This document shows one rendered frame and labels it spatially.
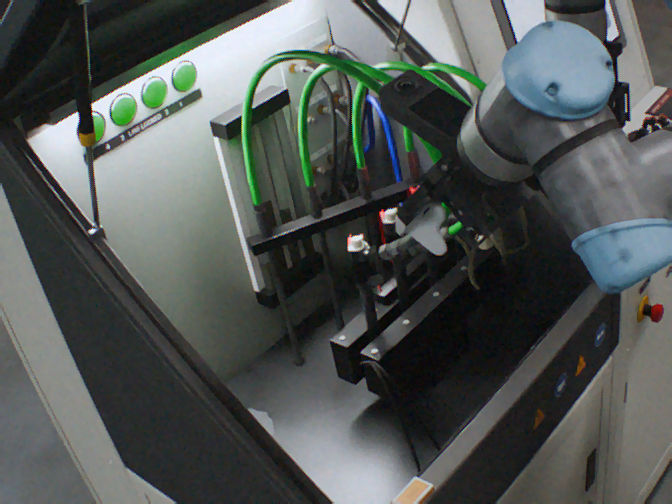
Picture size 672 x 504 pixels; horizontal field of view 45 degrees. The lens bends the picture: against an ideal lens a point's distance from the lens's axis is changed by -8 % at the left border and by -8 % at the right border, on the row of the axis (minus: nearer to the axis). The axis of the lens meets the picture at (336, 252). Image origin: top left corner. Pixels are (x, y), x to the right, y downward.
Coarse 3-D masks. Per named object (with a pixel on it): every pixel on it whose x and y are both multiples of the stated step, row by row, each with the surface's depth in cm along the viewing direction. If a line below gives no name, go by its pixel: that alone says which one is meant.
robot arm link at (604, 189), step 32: (608, 128) 57; (544, 160) 59; (576, 160) 57; (608, 160) 56; (640, 160) 58; (576, 192) 57; (608, 192) 56; (640, 192) 56; (576, 224) 58; (608, 224) 56; (640, 224) 55; (608, 256) 57; (640, 256) 55; (608, 288) 58
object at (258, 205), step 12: (276, 60) 113; (288, 60) 113; (312, 60) 109; (324, 60) 107; (336, 60) 106; (264, 72) 117; (348, 72) 106; (360, 72) 105; (252, 84) 119; (372, 84) 104; (252, 96) 122; (252, 156) 130; (432, 156) 104; (252, 168) 131; (252, 180) 132; (252, 192) 133; (444, 204) 107
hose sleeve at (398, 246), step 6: (408, 234) 115; (396, 240) 117; (402, 240) 116; (408, 240) 115; (414, 240) 114; (390, 246) 118; (396, 246) 117; (402, 246) 116; (408, 246) 115; (390, 252) 118; (396, 252) 118
